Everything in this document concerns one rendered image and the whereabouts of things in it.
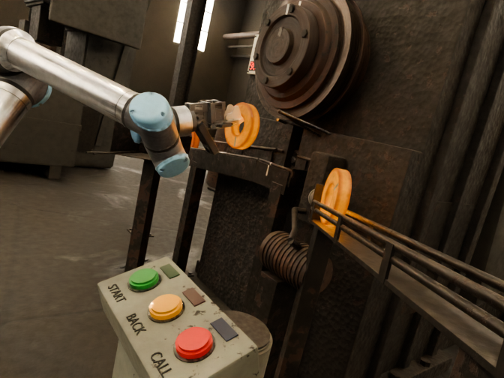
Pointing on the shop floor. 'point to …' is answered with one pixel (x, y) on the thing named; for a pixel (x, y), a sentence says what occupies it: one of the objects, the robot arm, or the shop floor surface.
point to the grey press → (91, 53)
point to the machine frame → (383, 180)
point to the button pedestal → (170, 331)
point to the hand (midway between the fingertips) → (242, 120)
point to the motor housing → (280, 288)
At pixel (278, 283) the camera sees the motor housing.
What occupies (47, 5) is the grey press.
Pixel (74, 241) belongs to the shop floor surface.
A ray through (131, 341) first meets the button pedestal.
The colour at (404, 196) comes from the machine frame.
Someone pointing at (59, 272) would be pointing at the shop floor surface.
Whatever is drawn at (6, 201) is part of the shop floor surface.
